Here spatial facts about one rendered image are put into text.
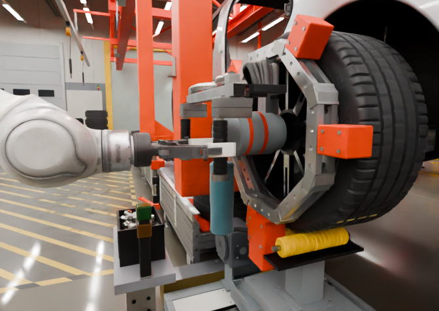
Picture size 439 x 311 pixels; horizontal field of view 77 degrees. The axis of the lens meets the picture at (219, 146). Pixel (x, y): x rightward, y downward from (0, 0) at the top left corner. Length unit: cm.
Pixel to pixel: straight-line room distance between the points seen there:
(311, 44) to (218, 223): 64
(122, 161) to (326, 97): 48
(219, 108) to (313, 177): 28
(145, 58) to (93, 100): 871
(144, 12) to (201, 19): 205
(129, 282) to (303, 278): 59
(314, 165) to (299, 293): 58
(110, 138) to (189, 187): 78
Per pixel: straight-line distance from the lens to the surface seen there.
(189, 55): 132
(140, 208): 79
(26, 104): 45
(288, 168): 96
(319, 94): 69
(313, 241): 93
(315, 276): 114
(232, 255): 129
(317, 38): 77
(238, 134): 80
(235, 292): 135
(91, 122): 914
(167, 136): 324
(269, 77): 69
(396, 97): 80
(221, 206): 98
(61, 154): 39
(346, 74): 75
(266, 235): 93
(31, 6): 1495
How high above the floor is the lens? 90
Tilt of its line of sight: 6 degrees down
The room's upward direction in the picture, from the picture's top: straight up
